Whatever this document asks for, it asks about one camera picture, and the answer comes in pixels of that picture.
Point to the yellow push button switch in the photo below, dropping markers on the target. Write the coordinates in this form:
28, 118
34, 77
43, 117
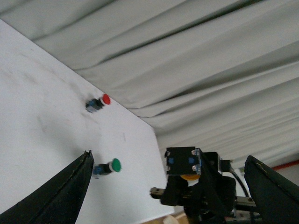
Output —
184, 162

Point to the red push button switch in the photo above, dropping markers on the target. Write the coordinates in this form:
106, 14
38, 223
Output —
97, 104

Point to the green push button switch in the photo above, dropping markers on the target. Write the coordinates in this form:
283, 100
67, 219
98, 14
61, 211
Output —
114, 166

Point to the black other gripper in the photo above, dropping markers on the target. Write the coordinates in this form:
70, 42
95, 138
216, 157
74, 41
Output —
213, 197

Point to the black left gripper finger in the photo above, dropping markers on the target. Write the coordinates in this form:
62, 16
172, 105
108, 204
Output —
59, 200

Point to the white pleated curtain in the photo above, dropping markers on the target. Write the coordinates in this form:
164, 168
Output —
219, 74

